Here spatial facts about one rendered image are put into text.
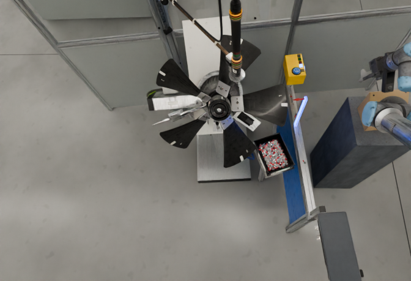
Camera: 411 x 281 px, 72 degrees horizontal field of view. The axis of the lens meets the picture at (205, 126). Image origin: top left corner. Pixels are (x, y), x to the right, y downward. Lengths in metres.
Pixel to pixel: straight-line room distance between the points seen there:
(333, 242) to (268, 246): 1.25
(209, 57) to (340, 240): 1.09
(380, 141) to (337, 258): 0.72
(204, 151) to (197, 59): 1.13
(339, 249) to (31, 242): 2.51
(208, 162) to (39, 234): 1.62
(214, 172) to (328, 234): 1.41
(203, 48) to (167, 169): 1.37
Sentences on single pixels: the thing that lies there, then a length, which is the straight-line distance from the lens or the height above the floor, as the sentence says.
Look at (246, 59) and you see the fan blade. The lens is 1.40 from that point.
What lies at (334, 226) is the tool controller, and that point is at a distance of 1.31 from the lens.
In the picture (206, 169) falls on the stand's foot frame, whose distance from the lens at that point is 2.53.
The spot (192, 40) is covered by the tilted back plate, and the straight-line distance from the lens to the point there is 1.65.
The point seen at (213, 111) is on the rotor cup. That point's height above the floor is 1.22.
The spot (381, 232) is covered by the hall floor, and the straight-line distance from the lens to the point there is 2.73.
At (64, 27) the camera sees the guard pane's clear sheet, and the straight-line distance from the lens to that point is 2.26.
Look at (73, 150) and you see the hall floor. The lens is 3.12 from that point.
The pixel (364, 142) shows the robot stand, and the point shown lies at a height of 1.00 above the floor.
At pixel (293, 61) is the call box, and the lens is 1.81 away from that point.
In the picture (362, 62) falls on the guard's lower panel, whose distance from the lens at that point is 2.73.
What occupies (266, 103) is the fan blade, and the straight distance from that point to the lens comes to 1.52.
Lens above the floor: 2.49
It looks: 64 degrees down
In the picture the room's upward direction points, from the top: 15 degrees counter-clockwise
